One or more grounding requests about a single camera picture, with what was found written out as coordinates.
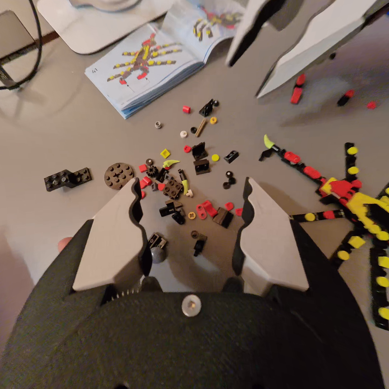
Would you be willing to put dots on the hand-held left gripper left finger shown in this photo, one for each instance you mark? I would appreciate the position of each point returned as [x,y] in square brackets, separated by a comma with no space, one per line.
[109,243]

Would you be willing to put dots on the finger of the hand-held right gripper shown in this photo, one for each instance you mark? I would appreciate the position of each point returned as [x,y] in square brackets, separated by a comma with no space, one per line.
[246,27]
[322,45]

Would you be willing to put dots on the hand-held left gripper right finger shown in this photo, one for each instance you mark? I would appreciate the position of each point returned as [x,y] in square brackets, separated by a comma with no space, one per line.
[270,246]

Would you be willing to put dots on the red black lego claw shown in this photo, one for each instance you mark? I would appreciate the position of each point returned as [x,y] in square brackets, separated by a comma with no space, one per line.
[296,95]

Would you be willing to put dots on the small black red lego assembly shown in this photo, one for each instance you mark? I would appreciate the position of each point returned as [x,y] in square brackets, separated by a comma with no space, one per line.
[343,99]

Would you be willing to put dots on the pile of lego pieces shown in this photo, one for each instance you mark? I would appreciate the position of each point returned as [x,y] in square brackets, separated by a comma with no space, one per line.
[173,187]

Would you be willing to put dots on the black yellow lego scorpion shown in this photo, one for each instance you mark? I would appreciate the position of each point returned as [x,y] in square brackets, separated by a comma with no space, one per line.
[343,188]

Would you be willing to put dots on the lego instruction booklet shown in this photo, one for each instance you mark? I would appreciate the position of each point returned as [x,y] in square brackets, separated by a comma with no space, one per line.
[152,70]

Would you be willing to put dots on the grey lego ball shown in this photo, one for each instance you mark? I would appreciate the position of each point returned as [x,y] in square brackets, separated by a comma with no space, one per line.
[158,255]

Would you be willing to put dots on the black round lego plate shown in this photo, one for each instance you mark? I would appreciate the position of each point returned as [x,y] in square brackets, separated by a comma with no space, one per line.
[118,176]

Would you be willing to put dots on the small black lego plate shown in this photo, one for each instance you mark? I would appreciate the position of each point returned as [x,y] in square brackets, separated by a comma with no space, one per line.
[231,156]

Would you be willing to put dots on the lime lego claw piece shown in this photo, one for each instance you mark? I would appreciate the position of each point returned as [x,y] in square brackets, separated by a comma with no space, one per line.
[170,163]

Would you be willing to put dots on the red lego cylinder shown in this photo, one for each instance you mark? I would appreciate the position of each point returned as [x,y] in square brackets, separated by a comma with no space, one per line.
[186,109]

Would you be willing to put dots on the tan lego axle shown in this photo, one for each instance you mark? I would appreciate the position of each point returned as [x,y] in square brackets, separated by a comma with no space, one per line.
[201,127]

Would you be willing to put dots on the person's left hand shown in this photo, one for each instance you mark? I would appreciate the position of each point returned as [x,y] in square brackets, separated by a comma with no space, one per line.
[65,244]

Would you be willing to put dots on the white tablet stand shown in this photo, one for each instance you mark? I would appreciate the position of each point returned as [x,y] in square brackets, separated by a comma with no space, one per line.
[91,33]

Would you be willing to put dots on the black lego bracket with pin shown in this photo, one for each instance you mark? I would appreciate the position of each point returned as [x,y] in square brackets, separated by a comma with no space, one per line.
[206,109]

